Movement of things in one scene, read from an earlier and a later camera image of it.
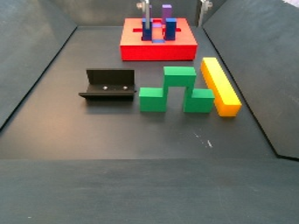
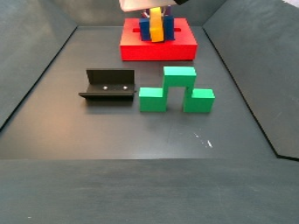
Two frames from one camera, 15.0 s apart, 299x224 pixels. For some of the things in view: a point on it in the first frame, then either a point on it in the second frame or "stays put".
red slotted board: (138, 50) stays put
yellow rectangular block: (227, 101) → (156, 32)
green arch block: (199, 99) stays put
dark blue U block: (170, 31) stays put
